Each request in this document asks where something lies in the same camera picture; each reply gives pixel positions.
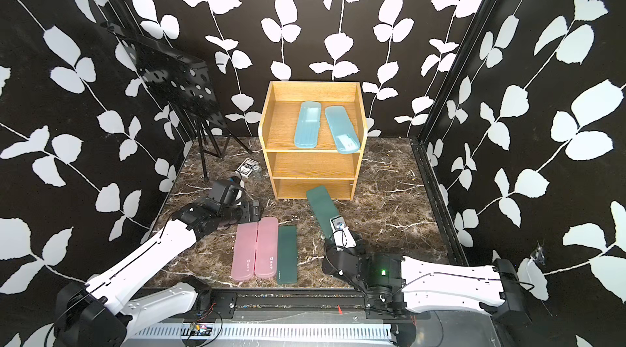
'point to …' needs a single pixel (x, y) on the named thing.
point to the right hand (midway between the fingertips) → (332, 236)
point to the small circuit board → (197, 330)
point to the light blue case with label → (344, 133)
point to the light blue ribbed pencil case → (308, 125)
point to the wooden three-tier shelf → (293, 169)
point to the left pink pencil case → (244, 250)
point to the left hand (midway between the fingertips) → (254, 206)
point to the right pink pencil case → (266, 248)
